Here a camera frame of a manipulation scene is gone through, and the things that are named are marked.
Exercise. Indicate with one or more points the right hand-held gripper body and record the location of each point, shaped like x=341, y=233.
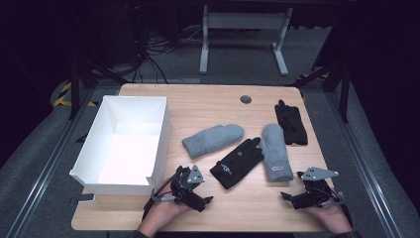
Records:
x=317, y=191

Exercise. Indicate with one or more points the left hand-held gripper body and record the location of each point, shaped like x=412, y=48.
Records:
x=188, y=193

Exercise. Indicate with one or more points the grey mitten with label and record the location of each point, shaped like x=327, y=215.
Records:
x=274, y=148

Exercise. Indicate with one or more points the plain grey mitten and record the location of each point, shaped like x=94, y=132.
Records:
x=211, y=140

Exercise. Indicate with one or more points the black glove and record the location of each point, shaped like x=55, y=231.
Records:
x=235, y=165
x=292, y=127

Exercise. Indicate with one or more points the white box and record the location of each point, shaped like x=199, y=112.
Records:
x=125, y=148

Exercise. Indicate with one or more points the person's right hand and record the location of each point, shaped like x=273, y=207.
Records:
x=330, y=218

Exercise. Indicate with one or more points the person's left hand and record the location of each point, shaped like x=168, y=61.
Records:
x=161, y=214

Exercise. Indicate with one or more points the grey round table grommet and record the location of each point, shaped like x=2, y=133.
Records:
x=245, y=99

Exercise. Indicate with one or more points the black metal stand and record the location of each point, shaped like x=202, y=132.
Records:
x=75, y=86
x=345, y=86

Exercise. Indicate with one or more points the yellow black striped tape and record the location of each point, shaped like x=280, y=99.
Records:
x=62, y=95

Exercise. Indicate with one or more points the grey metal floor rail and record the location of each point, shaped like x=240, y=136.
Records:
x=366, y=168
x=46, y=168

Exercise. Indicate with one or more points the white metal desk frame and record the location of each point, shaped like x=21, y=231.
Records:
x=244, y=21

